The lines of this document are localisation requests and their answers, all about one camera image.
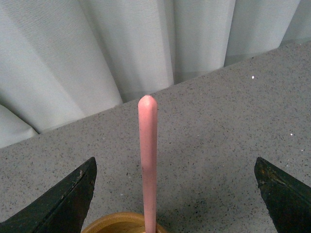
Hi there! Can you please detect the white curtain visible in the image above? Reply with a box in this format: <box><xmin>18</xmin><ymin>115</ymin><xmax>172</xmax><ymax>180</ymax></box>
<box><xmin>0</xmin><ymin>0</ymin><xmax>311</xmax><ymax>147</ymax></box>

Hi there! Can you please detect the bamboo chopstick holder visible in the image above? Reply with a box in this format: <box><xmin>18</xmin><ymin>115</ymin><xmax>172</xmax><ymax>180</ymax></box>
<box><xmin>82</xmin><ymin>211</ymin><xmax>167</xmax><ymax>233</ymax></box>

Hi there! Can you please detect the pink chopstick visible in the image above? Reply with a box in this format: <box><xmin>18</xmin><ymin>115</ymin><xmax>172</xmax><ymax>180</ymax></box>
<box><xmin>138</xmin><ymin>95</ymin><xmax>157</xmax><ymax>233</ymax></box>

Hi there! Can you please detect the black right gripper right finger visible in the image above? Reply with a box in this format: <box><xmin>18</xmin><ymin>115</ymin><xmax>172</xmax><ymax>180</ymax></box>
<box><xmin>254</xmin><ymin>157</ymin><xmax>311</xmax><ymax>233</ymax></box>

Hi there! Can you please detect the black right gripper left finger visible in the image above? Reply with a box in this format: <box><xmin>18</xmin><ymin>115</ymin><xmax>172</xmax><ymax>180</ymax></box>
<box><xmin>0</xmin><ymin>157</ymin><xmax>97</xmax><ymax>233</ymax></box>

